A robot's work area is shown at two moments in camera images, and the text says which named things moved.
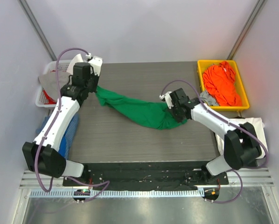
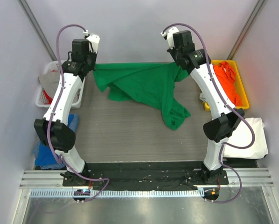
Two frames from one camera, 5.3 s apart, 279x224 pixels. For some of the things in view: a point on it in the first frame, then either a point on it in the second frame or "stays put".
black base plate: [147, 176] stays put
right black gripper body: [177, 115] -> [173, 55]
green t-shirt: [153, 115] -> [151, 83]
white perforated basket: [41, 97] stays put
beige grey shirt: [49, 81] stays put
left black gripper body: [92, 84] -> [92, 62]
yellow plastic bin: [210, 101] stays put
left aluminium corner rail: [38, 29] stays put
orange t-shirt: [219, 80] stays put
